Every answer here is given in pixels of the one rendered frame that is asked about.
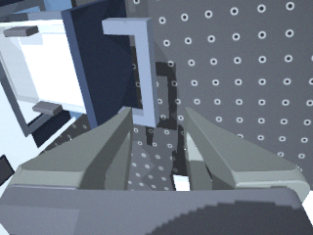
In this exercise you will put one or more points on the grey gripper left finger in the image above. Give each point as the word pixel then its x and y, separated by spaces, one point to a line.
pixel 84 160

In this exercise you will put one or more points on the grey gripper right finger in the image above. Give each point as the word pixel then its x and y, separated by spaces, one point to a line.
pixel 234 163

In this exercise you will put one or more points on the dark patterned carpet floor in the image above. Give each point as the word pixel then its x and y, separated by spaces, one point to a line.
pixel 245 65

